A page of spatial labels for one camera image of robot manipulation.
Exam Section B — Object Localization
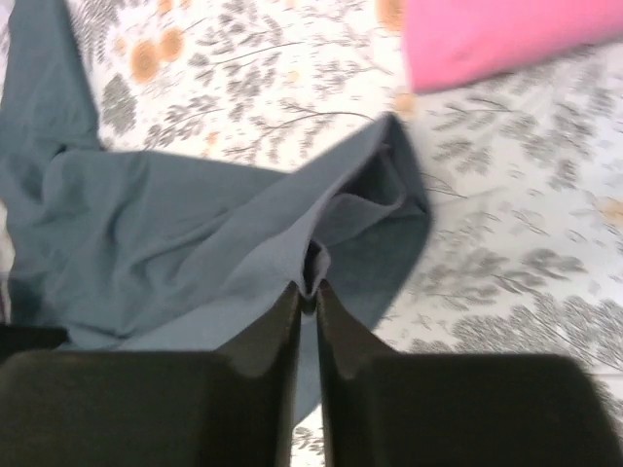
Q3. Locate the folded pink t-shirt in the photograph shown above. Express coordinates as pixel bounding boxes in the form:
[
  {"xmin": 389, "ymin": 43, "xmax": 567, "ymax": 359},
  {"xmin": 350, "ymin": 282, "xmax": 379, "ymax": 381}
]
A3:
[{"xmin": 402, "ymin": 1, "xmax": 622, "ymax": 92}]

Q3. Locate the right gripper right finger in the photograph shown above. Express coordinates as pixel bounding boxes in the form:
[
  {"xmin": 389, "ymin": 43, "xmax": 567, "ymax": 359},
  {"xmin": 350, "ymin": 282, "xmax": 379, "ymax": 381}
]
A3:
[{"xmin": 316, "ymin": 283, "xmax": 622, "ymax": 467}]

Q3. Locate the floral table mat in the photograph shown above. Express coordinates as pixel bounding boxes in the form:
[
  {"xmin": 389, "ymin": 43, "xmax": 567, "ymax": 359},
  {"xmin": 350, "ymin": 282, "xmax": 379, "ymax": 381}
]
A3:
[{"xmin": 0, "ymin": 0, "xmax": 623, "ymax": 467}]

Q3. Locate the blue-grey t-shirt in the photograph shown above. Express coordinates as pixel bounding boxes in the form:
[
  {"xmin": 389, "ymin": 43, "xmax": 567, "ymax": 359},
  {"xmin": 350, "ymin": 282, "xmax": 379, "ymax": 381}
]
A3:
[{"xmin": 0, "ymin": 0, "xmax": 435, "ymax": 424}]

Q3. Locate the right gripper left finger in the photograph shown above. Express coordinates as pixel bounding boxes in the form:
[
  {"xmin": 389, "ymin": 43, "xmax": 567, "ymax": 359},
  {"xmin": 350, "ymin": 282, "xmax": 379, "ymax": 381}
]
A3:
[{"xmin": 1, "ymin": 286, "xmax": 300, "ymax": 466}]

